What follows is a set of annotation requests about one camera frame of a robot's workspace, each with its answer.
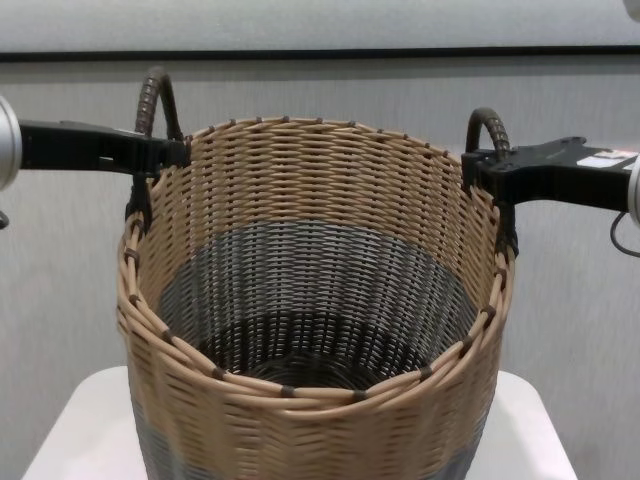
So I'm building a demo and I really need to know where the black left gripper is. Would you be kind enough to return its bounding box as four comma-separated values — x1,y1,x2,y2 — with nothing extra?
18,118,194,180

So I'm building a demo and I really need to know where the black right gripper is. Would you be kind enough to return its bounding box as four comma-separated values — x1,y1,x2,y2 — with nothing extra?
461,138,640,210

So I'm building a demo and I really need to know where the tan grey woven laundry basket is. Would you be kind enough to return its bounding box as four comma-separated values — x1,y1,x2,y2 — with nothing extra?
117,66,519,480

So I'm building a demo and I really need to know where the thin black wall rail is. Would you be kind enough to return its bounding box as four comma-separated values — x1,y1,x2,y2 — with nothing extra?
0,45,640,65

